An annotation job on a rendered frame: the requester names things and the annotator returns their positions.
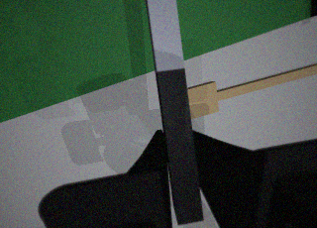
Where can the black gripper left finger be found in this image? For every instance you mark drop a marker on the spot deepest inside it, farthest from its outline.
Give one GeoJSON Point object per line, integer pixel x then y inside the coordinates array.
{"type": "Point", "coordinates": [142, 193]}

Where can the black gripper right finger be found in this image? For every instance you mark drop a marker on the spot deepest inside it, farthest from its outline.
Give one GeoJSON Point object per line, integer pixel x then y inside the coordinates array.
{"type": "Point", "coordinates": [237, 183]}

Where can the green rectangular mat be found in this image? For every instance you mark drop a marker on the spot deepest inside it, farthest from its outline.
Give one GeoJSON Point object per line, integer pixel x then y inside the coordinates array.
{"type": "Point", "coordinates": [55, 50]}

